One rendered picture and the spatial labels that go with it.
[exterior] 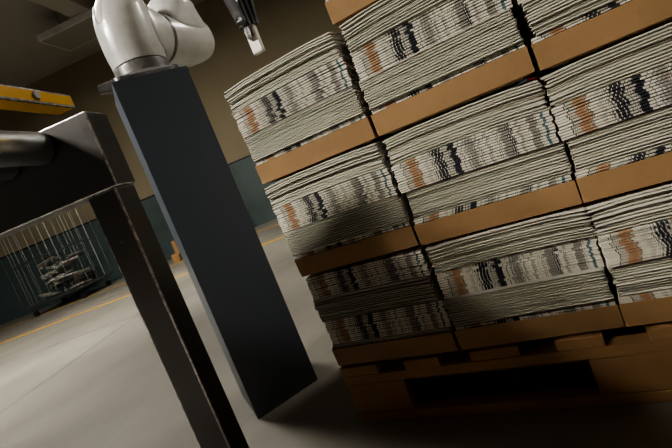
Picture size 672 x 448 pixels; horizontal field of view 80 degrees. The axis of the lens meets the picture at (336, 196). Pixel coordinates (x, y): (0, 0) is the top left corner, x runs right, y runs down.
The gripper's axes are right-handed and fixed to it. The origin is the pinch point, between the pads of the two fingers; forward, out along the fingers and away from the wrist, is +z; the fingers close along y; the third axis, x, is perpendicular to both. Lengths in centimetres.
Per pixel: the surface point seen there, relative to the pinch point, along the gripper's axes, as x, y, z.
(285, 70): -14.3, -19.0, 15.8
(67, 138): 7, -53, 19
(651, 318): -60, -19, 80
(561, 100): -58, -19, 41
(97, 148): 4, -52, 22
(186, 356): 4, -52, 56
